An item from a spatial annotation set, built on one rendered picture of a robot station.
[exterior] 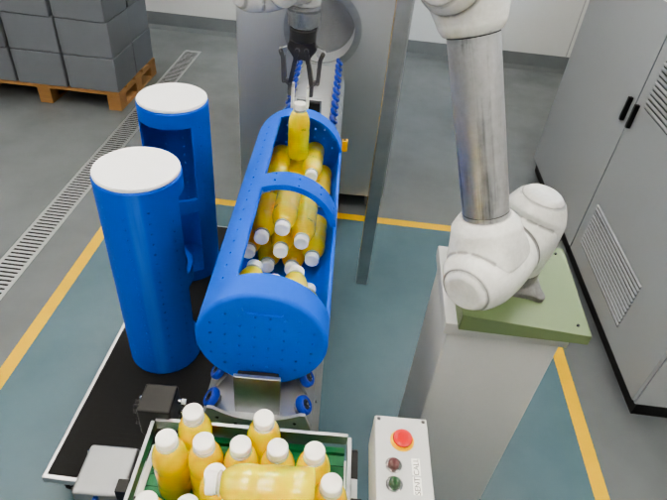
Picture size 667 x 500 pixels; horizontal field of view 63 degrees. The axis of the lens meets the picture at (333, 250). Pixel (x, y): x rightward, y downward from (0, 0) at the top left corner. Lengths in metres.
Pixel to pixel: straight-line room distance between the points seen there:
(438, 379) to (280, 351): 0.57
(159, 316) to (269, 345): 0.98
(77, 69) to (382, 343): 3.20
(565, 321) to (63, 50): 4.06
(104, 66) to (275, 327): 3.69
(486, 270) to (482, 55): 0.42
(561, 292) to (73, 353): 2.06
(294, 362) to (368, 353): 1.42
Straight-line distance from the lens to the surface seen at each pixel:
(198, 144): 2.32
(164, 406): 1.22
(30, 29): 4.80
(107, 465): 1.34
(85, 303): 2.95
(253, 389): 1.21
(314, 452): 1.05
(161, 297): 2.05
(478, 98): 1.09
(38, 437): 2.51
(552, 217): 1.34
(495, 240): 1.17
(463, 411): 1.73
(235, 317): 1.14
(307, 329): 1.14
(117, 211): 1.83
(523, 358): 1.56
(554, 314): 1.49
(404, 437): 1.05
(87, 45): 4.62
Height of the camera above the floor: 1.99
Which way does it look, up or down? 39 degrees down
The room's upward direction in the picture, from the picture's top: 6 degrees clockwise
